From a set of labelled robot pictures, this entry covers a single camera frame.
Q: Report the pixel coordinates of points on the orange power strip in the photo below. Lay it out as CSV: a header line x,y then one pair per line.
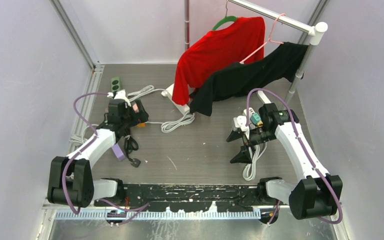
x,y
143,124

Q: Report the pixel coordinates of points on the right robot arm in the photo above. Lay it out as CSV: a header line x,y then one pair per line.
x,y
317,192

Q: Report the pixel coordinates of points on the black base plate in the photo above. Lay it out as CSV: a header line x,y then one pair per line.
x,y
192,198

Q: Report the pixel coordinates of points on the green hanger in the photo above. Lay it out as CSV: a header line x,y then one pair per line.
x,y
226,19

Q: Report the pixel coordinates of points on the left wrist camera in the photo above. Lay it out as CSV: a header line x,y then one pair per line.
x,y
122,95

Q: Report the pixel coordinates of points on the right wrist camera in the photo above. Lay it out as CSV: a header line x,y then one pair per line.
x,y
239,125

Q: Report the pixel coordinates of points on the black shirt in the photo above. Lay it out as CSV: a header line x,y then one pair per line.
x,y
237,80

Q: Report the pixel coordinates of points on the teal green plug adapter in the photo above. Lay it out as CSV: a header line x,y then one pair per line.
x,y
256,119

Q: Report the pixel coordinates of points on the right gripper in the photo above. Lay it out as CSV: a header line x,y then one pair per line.
x,y
244,156

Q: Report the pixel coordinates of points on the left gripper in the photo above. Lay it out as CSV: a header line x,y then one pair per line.
x,y
140,117

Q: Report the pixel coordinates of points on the green power strip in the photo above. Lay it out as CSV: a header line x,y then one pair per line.
x,y
115,84

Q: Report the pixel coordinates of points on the white power strip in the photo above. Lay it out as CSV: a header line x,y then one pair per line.
x,y
248,112

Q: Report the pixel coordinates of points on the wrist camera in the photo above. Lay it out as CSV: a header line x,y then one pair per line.
x,y
239,125
122,95

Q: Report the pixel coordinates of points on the red shirt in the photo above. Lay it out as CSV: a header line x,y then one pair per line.
x,y
216,50

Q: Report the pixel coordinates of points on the pink hanger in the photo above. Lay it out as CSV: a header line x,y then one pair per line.
x,y
269,40

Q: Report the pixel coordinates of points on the purple power strip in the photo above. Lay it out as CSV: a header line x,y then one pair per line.
x,y
118,152

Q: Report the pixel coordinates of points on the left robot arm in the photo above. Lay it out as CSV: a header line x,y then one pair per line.
x,y
71,181

